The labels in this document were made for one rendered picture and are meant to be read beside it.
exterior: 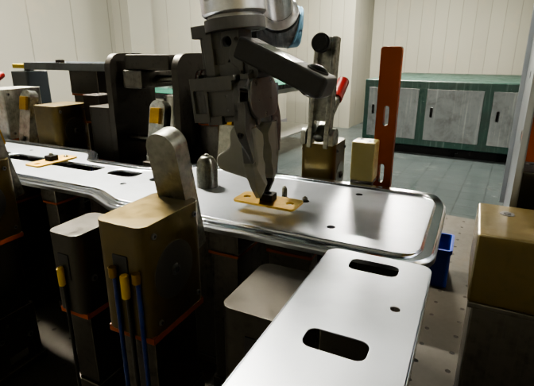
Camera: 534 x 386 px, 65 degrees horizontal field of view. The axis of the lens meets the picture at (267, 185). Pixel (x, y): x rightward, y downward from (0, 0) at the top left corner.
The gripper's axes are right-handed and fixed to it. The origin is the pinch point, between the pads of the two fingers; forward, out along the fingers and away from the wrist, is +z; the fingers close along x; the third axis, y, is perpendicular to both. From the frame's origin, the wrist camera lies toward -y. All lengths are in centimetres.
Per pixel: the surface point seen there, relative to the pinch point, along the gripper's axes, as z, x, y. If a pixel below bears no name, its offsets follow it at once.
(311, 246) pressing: 4.5, 6.8, -8.1
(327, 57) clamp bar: -15.1, -20.9, -2.0
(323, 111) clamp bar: -6.9, -19.5, -1.2
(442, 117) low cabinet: 56, -486, 16
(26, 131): -6, -17, 69
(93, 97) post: -12, -24, 54
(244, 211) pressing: 2.9, 2.0, 2.5
